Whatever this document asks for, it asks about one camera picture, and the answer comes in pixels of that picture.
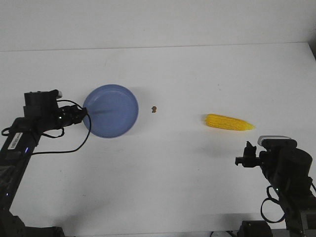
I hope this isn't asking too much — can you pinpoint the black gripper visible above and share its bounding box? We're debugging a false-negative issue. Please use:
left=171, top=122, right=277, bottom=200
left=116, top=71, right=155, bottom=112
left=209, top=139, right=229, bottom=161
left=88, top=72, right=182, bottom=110
left=56, top=105, right=88, bottom=127
left=235, top=141, right=263, bottom=168

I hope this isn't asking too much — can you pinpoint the blue round plate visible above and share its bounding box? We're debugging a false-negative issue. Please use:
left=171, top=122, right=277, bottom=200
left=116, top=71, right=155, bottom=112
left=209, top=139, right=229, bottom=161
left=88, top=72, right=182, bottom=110
left=83, top=84, right=139, bottom=138

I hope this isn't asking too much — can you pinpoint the yellow corn cob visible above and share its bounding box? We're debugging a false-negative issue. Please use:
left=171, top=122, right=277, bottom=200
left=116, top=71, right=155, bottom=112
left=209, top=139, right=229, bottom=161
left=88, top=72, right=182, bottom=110
left=204, top=114, right=255, bottom=131

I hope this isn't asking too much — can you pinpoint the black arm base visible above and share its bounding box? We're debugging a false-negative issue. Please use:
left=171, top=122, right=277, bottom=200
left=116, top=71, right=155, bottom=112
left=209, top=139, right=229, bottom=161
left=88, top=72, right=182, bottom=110
left=0, top=210, right=65, bottom=237
left=237, top=221, right=273, bottom=237

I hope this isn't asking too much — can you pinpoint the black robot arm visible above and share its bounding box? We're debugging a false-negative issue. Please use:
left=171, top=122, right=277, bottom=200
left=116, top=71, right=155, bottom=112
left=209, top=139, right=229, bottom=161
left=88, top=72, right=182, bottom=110
left=0, top=89, right=88, bottom=230
left=235, top=136, right=316, bottom=237

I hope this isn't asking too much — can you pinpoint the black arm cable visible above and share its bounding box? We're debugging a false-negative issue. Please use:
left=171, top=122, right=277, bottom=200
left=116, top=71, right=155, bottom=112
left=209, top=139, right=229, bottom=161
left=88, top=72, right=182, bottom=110
left=260, top=186, right=287, bottom=224
left=1, top=99, right=92, bottom=156

